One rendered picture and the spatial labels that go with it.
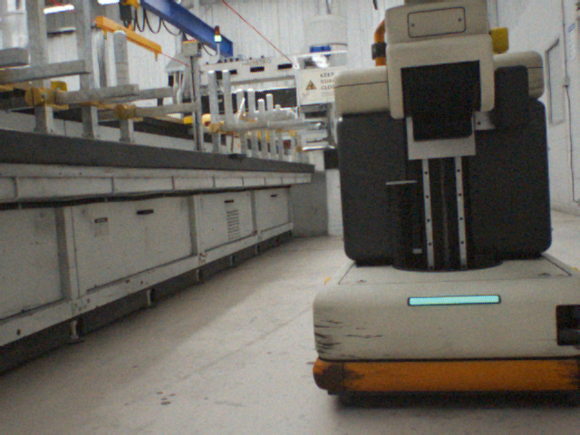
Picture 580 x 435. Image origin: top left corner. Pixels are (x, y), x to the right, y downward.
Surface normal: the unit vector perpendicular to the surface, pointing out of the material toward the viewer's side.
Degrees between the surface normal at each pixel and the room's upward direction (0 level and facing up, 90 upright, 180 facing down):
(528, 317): 90
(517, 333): 90
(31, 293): 91
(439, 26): 98
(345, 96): 90
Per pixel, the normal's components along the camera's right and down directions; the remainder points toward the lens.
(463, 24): -0.20, 0.21
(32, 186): 0.98, -0.06
